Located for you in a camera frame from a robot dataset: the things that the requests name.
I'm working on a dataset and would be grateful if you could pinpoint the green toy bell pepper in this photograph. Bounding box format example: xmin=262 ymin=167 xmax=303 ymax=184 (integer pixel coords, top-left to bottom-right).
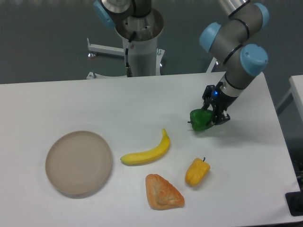
xmin=188 ymin=109 xmax=214 ymax=132

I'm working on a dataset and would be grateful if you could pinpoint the yellow toy banana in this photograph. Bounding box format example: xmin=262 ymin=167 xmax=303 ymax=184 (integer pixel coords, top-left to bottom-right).
xmin=120 ymin=129 xmax=170 ymax=166

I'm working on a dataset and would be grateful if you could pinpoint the black device at table edge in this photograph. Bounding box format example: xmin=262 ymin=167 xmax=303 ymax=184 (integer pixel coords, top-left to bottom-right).
xmin=285 ymin=191 xmax=303 ymax=217

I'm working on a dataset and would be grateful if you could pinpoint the beige round plate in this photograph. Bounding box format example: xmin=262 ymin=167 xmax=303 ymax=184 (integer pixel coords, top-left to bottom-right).
xmin=45 ymin=131 xmax=113 ymax=199

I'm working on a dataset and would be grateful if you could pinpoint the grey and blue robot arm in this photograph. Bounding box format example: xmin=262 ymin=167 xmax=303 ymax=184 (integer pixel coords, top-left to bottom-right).
xmin=93 ymin=0 xmax=269 ymax=131

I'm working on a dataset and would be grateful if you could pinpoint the black cable on pedestal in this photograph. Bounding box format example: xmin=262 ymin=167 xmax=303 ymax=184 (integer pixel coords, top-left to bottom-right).
xmin=124 ymin=31 xmax=137 ymax=78

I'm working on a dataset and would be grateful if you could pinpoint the toy puff pastry turnover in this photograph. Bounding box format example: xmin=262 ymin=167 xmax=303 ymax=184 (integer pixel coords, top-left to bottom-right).
xmin=145 ymin=174 xmax=185 ymax=210

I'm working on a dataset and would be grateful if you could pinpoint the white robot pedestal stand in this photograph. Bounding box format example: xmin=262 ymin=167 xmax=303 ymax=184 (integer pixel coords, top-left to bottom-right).
xmin=87 ymin=4 xmax=165 ymax=77

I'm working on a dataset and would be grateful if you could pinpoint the yellow toy bell pepper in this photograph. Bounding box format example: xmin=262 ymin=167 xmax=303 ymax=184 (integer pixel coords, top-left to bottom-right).
xmin=185 ymin=157 xmax=211 ymax=187

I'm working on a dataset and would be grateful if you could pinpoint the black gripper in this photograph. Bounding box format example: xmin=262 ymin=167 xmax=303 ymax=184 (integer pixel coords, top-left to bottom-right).
xmin=201 ymin=81 xmax=238 ymax=125

